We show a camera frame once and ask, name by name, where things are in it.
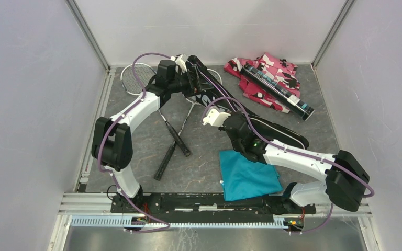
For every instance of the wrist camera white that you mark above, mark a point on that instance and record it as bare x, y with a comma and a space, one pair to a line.
180, 60
215, 118

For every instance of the black racket cover bag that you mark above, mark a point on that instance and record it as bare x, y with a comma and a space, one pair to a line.
269, 130

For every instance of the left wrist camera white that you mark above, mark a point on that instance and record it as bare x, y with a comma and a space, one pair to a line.
180, 60

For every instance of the badminton racket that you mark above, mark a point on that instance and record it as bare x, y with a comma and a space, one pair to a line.
173, 149
133, 77

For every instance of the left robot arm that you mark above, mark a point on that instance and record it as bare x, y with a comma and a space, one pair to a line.
112, 143

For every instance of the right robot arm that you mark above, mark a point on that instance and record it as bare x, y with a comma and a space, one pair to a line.
340, 178

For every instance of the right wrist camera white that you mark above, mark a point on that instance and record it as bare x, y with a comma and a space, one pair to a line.
215, 118

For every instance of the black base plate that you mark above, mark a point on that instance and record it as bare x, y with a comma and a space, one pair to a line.
208, 208

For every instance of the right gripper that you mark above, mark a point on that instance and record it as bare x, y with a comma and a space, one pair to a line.
242, 117

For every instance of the slotted cable duct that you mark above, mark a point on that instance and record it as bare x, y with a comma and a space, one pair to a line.
137, 222

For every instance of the teal folded cloth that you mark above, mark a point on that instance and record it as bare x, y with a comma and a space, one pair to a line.
243, 179

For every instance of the black shuttlecock tube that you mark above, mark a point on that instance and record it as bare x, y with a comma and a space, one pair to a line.
281, 94

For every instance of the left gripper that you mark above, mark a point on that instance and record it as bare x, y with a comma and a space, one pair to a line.
200, 83

